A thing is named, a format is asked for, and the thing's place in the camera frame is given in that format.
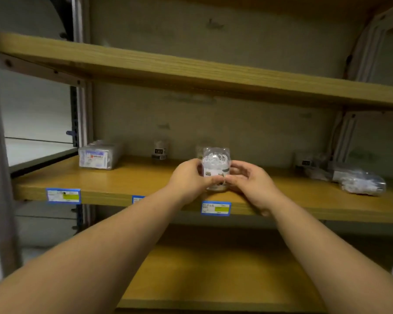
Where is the person's right hand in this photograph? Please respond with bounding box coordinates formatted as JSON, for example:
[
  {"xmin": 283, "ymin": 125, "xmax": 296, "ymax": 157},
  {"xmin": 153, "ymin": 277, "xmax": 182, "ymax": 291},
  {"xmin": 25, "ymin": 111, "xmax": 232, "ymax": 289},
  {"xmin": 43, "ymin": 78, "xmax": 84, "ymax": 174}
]
[{"xmin": 224, "ymin": 160, "xmax": 282, "ymax": 217}]

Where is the person's left hand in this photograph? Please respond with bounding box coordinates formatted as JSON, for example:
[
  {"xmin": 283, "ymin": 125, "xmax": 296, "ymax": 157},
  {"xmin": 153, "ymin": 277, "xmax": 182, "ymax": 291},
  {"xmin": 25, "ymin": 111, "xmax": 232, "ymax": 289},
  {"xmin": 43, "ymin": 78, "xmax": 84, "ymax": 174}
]
[{"xmin": 166, "ymin": 158, "xmax": 223, "ymax": 206}]

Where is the person's left forearm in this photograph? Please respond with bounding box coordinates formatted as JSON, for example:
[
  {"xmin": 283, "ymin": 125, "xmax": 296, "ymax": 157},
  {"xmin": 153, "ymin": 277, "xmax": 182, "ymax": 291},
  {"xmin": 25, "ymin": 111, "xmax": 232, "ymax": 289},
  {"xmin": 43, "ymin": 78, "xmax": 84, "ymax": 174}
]
[{"xmin": 0, "ymin": 188, "xmax": 184, "ymax": 314}]

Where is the person's right forearm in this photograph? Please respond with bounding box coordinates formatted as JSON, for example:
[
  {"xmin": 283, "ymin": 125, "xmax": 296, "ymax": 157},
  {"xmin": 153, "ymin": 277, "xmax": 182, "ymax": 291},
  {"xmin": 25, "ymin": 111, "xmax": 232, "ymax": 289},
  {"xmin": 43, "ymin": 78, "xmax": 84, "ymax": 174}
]
[{"xmin": 268, "ymin": 194, "xmax": 393, "ymax": 314}]

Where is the white metal crossbar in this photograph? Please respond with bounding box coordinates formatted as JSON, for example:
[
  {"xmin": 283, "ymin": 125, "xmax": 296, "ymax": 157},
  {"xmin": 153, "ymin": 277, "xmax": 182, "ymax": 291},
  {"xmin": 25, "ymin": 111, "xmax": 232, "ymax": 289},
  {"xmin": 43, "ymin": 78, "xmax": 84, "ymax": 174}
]
[
  {"xmin": 0, "ymin": 52, "xmax": 86, "ymax": 89},
  {"xmin": 344, "ymin": 111, "xmax": 393, "ymax": 123}
]

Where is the black metal bracket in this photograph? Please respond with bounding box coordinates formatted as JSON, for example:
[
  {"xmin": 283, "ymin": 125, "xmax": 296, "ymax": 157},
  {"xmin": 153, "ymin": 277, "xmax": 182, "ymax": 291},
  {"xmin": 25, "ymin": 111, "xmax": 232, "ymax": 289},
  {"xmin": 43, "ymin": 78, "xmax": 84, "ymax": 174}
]
[{"xmin": 45, "ymin": 0, "xmax": 74, "ymax": 41}]

